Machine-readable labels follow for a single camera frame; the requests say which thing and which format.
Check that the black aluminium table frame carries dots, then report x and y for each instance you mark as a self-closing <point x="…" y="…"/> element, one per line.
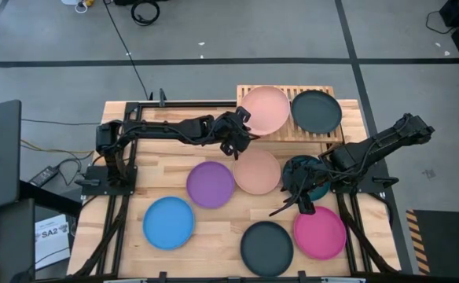
<point x="182" y="104"/>

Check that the black power adapter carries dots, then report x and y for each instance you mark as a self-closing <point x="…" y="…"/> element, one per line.
<point x="44" y="176"/>

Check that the salmon pink plate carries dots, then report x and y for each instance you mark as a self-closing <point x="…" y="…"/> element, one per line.
<point x="266" y="108"/>

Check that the peach plate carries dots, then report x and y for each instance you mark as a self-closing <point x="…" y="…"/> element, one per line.
<point x="257" y="173"/>

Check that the hazard striped black mat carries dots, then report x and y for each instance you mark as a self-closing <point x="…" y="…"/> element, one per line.
<point x="445" y="243"/>

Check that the dark grey plate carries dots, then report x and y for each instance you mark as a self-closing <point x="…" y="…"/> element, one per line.
<point x="266" y="248"/>
<point x="316" y="112"/>

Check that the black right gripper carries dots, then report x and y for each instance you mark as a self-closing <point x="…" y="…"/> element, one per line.
<point x="308" y="178"/>

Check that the dark grey desk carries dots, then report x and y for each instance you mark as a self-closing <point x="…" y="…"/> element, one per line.
<point x="13" y="243"/>

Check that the white SA2 sheet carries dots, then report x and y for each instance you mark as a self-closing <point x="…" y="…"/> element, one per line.
<point x="52" y="243"/>

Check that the blue plate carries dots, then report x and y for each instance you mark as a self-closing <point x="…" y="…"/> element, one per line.
<point x="168" y="223"/>

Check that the wooden slatted shelf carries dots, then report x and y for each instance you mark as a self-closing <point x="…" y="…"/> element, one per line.
<point x="324" y="138"/>

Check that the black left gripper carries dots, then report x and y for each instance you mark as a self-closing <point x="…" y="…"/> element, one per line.
<point x="231" y="131"/>

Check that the purple plate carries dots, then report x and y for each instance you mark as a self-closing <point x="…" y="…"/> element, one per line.
<point x="210" y="184"/>

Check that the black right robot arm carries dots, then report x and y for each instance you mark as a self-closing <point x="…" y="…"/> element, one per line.
<point x="375" y="147"/>

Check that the magenta plate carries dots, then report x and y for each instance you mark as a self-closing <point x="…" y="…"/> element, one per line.
<point x="322" y="236"/>

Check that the dark teal plate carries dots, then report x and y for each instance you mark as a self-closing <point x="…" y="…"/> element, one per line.
<point x="320" y="193"/>

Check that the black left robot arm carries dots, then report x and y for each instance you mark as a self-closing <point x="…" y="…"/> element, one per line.
<point x="155" y="129"/>

